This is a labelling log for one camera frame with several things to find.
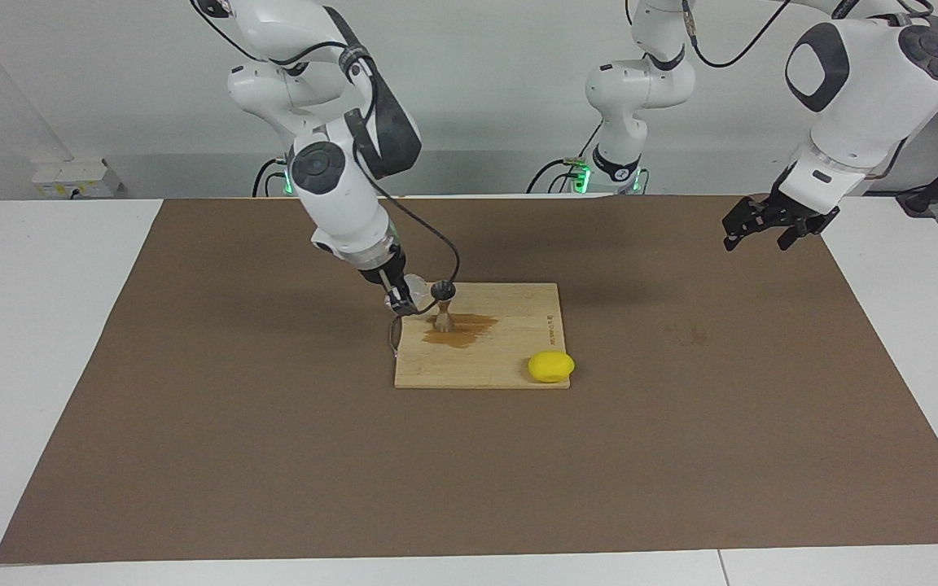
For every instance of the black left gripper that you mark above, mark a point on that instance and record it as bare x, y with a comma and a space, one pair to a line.
799, 210

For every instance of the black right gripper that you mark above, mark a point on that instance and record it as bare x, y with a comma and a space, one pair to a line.
383, 273

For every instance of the metal jigger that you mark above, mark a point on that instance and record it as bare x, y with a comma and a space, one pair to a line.
442, 321

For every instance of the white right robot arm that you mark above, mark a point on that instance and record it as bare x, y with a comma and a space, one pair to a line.
339, 203

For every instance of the wooden cutting board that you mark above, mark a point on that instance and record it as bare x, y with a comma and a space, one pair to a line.
477, 362

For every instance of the yellow lemon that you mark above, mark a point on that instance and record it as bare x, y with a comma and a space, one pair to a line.
550, 367

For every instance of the brown table mat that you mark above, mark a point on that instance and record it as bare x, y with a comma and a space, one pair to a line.
273, 456

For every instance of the white wall socket box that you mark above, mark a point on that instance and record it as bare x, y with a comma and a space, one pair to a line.
74, 177

